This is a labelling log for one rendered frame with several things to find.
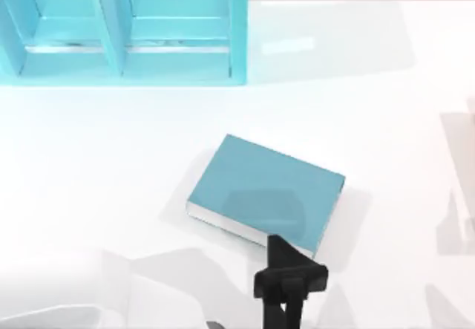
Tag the light blue rack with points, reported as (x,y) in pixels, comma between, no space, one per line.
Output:
(178,65)

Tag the teal book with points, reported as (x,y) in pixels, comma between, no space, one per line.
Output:
(259,180)

